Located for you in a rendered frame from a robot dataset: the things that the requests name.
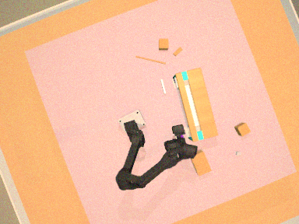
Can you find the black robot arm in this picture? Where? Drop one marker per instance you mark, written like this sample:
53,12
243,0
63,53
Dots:
128,181

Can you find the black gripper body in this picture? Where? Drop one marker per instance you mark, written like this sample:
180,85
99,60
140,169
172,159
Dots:
177,131

